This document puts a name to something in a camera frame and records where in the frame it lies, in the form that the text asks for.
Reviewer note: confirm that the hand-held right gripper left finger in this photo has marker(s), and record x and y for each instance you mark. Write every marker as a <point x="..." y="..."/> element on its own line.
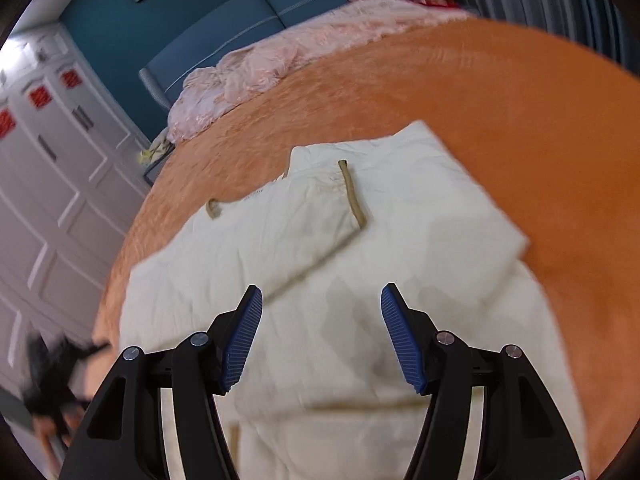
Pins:
<point x="242" y="345"/>

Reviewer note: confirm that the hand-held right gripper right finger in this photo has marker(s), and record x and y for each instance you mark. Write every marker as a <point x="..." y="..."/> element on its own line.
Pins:
<point x="402" y="345"/>

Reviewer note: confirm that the cream quilted jacket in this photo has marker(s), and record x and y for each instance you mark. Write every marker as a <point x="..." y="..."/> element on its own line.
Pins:
<point x="425" y="200"/>

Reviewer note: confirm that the person's left hand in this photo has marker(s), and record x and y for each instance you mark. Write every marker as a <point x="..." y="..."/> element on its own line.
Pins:
<point x="55" y="435"/>

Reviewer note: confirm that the white panelled wardrobe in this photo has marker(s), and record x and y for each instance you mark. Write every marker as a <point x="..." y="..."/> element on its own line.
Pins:
<point x="60" y="185"/>

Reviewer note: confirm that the nightstand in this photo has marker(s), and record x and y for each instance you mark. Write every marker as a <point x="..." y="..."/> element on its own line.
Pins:
<point x="155" y="172"/>

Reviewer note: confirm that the yellow cloth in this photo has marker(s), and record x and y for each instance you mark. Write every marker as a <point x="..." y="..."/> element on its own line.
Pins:
<point x="155" y="150"/>

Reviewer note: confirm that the orange plush blanket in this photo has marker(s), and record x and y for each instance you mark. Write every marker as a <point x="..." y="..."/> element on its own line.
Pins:
<point x="525" y="135"/>

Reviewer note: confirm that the red paper decoration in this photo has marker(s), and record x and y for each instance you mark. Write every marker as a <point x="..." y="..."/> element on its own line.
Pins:
<point x="6" y="123"/>
<point x="40" y="98"/>
<point x="71" y="79"/>

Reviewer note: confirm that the pink floral quilt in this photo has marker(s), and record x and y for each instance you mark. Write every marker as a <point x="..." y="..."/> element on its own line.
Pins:
<point x="250" y="75"/>

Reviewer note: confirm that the blue padded headboard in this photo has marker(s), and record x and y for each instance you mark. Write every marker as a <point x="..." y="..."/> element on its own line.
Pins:
<point x="210" y="45"/>

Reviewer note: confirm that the grey striped curtain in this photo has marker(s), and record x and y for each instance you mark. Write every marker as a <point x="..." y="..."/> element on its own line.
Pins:
<point x="550" y="5"/>

